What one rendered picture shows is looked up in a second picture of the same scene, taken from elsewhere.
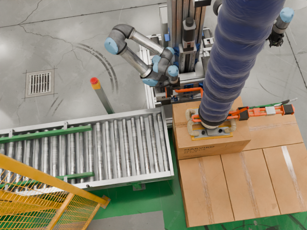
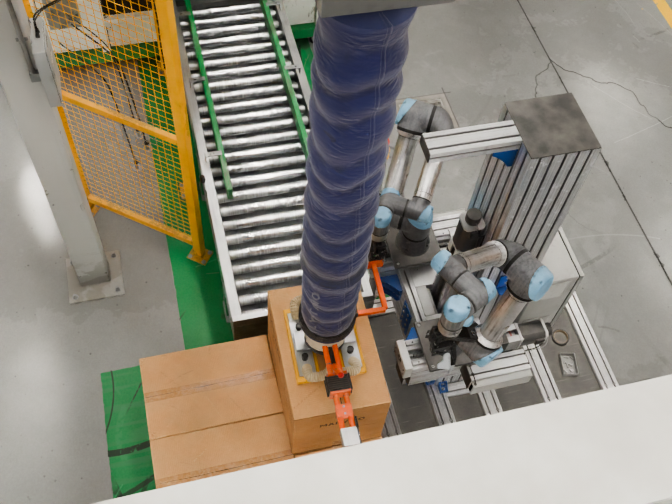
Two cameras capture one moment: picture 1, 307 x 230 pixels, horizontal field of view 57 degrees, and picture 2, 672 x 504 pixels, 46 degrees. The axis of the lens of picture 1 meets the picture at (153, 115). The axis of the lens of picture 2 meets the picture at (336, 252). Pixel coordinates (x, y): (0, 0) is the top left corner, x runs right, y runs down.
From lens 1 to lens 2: 2.02 m
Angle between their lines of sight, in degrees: 31
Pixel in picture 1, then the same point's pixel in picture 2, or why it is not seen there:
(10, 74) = (435, 69)
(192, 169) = (248, 360)
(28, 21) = (563, 74)
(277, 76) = not seen: outside the picture
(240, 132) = (307, 398)
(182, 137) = (289, 295)
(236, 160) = (273, 445)
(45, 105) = not seen: hidden behind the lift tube
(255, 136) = not seen: hidden behind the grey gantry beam
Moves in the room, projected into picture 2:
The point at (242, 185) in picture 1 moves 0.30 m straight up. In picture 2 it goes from (220, 455) to (216, 431)
